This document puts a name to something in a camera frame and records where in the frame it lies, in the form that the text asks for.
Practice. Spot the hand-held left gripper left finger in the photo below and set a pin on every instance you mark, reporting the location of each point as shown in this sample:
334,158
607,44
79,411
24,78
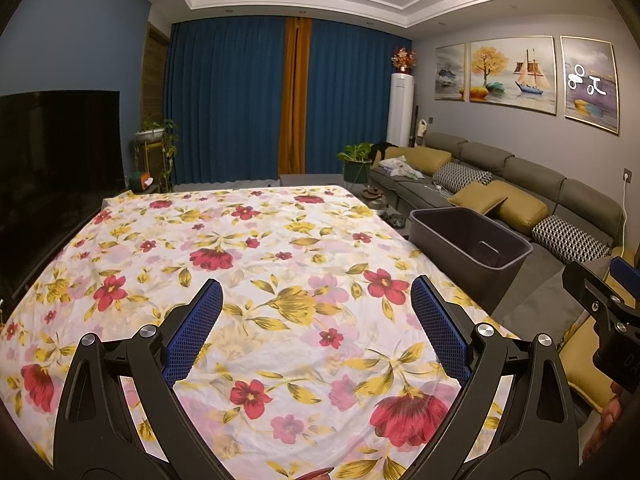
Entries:
192,332

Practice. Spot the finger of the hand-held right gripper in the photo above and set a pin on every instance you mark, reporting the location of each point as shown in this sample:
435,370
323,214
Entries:
625,272
595,292

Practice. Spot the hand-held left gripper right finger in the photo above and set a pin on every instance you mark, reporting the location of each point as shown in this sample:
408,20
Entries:
440,332

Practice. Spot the grey plastic bin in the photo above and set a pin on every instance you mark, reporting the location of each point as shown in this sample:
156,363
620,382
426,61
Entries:
440,255

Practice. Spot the person's right hand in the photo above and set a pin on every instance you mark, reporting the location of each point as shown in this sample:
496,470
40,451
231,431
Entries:
612,415

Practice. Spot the large yellow cushion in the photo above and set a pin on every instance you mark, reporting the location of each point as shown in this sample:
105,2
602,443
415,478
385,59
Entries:
585,365

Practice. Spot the black white patterned pillow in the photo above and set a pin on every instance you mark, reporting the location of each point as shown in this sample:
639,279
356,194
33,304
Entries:
570,237
460,176

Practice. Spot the floral tablecloth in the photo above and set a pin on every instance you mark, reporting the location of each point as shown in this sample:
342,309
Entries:
280,270

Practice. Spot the yellow pillow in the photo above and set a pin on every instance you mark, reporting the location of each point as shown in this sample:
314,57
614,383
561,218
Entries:
475,197
520,207

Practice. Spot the grey sofa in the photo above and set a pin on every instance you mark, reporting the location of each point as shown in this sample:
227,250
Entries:
550,185

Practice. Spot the small kettle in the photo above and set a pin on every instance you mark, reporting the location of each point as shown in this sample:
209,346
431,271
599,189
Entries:
378,200

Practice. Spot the orange green box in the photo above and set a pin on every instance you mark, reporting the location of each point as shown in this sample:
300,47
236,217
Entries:
142,182

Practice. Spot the white cloth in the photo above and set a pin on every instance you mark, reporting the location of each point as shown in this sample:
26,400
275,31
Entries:
402,169

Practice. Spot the long yellow cushion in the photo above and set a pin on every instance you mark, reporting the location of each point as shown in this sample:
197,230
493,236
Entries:
425,157

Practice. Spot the potted plant green pot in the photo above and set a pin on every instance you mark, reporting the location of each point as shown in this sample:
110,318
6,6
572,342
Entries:
356,165

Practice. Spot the dark garment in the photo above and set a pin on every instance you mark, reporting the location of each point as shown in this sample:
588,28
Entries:
381,152

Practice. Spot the purple abstract painting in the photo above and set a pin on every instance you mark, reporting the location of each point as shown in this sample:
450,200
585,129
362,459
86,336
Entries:
590,85

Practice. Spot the white handheld appliance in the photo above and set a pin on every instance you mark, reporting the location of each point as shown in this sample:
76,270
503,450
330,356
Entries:
421,132

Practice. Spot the trailing plant on stand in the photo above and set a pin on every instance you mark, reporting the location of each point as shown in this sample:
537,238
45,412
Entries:
155,135

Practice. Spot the black television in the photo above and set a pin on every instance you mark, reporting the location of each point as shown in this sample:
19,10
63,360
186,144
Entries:
55,170

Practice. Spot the white standing air conditioner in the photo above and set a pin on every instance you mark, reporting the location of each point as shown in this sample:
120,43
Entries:
401,110

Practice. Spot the sailboat painting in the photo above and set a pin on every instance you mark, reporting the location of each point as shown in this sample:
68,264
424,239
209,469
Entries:
510,75

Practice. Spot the blue curtain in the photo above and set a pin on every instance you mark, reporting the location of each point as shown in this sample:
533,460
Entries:
225,105
355,100

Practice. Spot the orange curtain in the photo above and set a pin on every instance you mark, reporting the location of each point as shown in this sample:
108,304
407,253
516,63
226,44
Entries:
295,95

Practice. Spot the wooden door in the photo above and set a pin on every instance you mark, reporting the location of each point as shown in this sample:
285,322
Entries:
155,75

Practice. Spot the small landscape painting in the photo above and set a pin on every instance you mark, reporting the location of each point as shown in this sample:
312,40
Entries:
451,72

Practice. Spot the artificial flower arrangement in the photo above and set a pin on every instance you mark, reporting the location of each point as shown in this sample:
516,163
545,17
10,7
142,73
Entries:
403,60

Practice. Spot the wall socket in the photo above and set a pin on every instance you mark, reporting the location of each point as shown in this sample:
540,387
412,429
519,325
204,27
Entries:
628,175

